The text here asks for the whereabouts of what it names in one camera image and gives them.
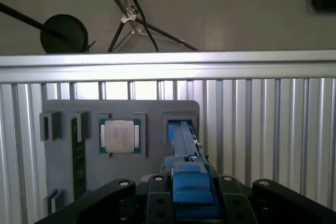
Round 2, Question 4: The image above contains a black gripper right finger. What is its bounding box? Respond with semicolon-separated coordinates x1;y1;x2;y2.
217;175;336;224

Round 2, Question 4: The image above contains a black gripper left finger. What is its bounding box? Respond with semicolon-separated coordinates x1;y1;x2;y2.
34;174;174;224

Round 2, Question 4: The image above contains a hard disk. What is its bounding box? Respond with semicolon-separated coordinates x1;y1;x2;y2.
160;119;222;224

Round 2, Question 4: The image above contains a grey parts rack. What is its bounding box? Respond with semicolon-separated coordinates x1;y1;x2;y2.
39;99;202;214

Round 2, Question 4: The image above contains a silver CPU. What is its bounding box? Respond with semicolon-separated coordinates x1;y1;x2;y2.
99;118;142;154

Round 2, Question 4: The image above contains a green RAM stick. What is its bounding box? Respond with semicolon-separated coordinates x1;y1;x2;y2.
71;118;87;201

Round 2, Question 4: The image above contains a thin black tripod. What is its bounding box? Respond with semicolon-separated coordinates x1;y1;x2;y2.
94;0;200;51

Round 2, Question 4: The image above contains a black stand with pole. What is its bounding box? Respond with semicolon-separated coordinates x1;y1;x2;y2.
0;1;89;55

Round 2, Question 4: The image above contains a black floor cable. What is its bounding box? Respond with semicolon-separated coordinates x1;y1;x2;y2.
122;0;160;51

